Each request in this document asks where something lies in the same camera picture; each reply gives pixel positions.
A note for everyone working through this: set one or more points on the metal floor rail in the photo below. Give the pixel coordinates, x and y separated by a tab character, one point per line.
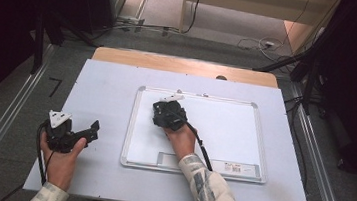
4	115
319	175

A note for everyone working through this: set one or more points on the light wooden shelf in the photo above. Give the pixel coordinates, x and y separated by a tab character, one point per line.
243	2

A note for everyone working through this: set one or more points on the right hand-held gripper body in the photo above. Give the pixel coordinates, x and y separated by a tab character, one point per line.
170	114

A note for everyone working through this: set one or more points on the white whiteboard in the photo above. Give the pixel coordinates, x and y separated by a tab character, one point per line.
229	136

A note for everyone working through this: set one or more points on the white table cover board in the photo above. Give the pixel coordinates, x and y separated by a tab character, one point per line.
107	86

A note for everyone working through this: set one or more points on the wooden table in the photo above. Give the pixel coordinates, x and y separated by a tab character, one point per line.
177	63

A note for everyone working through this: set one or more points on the black metal stand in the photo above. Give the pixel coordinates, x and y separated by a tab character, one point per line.
309	84
39	45

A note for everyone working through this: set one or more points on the person's right hand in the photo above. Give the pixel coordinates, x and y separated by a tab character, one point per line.
180	142

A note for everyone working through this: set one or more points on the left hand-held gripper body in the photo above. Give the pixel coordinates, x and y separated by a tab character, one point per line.
60	133

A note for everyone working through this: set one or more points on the person's left hand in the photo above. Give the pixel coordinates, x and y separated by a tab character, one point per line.
60	167

